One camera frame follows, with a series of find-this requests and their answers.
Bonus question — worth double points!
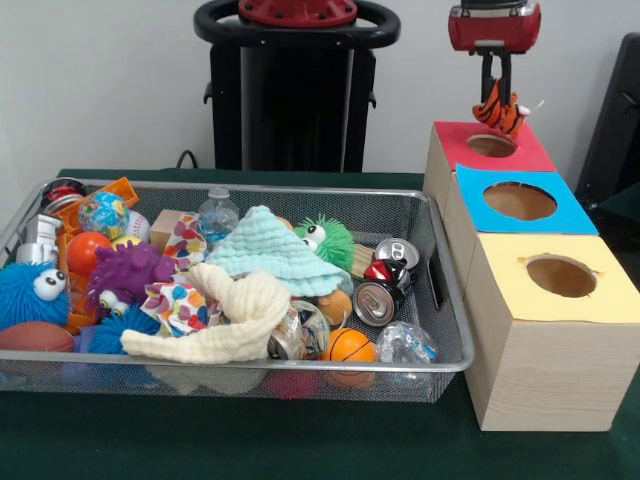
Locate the black panel on stand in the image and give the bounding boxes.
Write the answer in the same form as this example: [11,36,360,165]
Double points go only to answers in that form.
[574,32,640,211]

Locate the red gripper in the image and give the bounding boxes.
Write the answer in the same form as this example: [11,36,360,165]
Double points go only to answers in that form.
[447,3,543,109]

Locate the silver drink can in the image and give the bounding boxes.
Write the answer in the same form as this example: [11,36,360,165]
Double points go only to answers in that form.
[352,279,405,327]

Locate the mint waffle cloth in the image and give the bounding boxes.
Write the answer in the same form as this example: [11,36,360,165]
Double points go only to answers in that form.
[204,206,354,297]

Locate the cream waffle cloth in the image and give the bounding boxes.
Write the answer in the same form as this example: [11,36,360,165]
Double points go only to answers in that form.
[119,263,292,365]

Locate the orange toy basketball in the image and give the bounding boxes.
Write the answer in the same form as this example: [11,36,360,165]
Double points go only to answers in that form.
[319,328,376,364]

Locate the dark green tablecloth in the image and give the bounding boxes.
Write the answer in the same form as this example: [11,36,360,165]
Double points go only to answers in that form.
[0,168,640,480]
[597,182,640,216]

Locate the brown toy football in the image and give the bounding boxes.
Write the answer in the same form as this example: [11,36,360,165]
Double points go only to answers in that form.
[0,322,75,354]

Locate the blue spiky ball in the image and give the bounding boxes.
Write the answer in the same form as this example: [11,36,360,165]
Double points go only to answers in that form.
[0,260,71,331]

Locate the purple spiky monster toy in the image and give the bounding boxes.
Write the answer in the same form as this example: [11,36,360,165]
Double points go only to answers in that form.
[84,241,176,319]

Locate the silver mesh bin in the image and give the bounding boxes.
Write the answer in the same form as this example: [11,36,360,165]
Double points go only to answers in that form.
[0,178,476,405]

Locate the striped tiger plush toy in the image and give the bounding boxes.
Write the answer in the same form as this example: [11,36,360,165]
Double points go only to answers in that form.
[472,79,545,141]

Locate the wooden box with three holes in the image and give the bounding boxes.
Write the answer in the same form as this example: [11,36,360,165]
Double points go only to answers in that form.
[422,120,640,433]

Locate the polka dot fabric toy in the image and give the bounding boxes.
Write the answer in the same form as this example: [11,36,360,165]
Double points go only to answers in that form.
[139,282,221,337]

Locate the blue green globe ball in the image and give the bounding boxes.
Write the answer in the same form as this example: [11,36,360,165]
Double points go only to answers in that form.
[77,191,130,241]

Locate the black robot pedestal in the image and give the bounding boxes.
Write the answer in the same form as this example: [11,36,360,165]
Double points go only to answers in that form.
[193,0,401,174]

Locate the green spiky monster toy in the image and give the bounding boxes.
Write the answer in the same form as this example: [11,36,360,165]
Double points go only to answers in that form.
[292,215,356,265]

